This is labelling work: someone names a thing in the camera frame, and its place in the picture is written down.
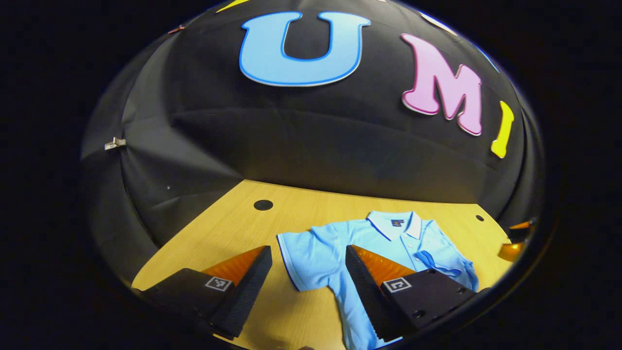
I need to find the black backdrop cloth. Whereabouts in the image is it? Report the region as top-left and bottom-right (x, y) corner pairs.
(80, 0), (542, 287)

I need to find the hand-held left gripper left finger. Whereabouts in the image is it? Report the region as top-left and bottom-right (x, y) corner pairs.
(131, 245), (273, 341)

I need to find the light blue T-shirt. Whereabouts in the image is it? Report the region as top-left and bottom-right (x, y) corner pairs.
(276, 210), (480, 350)

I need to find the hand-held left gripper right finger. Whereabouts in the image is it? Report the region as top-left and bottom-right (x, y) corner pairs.
(345, 245), (479, 343)

